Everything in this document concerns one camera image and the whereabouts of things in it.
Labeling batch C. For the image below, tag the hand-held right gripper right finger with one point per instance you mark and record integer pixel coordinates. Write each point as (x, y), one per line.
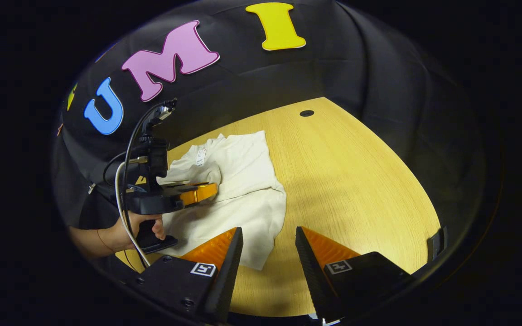
(315, 280)

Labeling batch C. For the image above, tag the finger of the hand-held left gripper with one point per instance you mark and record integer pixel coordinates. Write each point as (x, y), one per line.
(200, 192)

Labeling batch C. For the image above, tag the white clip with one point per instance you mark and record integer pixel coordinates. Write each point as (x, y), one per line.
(91, 188)

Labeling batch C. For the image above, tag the white garment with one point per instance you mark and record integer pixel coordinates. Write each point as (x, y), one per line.
(243, 181)

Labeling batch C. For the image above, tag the black backdrop cloth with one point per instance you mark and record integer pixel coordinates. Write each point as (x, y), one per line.
(356, 68)

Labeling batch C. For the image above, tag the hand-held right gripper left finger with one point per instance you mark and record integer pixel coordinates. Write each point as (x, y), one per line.
(224, 280)

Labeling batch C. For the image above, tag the black table edge clamp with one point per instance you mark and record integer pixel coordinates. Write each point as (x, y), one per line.
(437, 244)

